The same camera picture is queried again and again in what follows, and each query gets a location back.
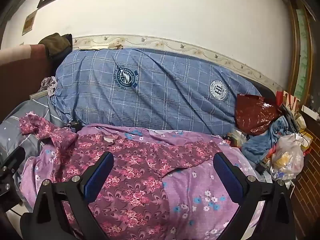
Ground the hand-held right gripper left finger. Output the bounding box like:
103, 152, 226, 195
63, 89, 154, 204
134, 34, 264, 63
20, 151, 114, 240

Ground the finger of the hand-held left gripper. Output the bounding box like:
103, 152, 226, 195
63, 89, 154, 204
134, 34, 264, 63
0, 145, 27, 207

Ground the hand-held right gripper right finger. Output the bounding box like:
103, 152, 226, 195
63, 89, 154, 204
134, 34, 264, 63
214, 151, 297, 240

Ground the maroon floral garment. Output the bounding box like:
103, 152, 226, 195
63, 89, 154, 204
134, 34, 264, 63
19, 114, 225, 240

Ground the grey star quilt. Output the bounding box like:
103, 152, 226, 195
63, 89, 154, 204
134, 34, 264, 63
0, 97, 73, 195

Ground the purple floral bed sheet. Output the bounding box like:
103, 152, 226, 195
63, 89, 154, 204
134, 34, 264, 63
19, 124, 265, 240

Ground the blue denim clothing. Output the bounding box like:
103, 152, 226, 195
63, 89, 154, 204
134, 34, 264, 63
241, 115, 290, 159

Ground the white plastic bag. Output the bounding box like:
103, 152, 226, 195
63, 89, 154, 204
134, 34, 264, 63
270, 133, 305, 182

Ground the red patterned cloth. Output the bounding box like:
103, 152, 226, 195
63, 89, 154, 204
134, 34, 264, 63
235, 94, 282, 137

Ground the grey lilac cloth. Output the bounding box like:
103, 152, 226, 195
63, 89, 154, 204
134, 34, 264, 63
40, 76, 59, 97

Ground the dark red headboard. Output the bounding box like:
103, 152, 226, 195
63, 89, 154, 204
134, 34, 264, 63
0, 44, 60, 123

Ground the red paper gift bag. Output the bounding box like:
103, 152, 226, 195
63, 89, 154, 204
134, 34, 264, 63
276, 90, 302, 113

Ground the olive green clothing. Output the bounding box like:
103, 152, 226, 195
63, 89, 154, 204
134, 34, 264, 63
39, 33, 73, 60

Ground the wooden framed panel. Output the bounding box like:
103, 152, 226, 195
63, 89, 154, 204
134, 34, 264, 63
284, 0, 316, 105

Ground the small wall picture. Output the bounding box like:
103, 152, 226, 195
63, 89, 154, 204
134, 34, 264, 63
22, 9, 38, 36

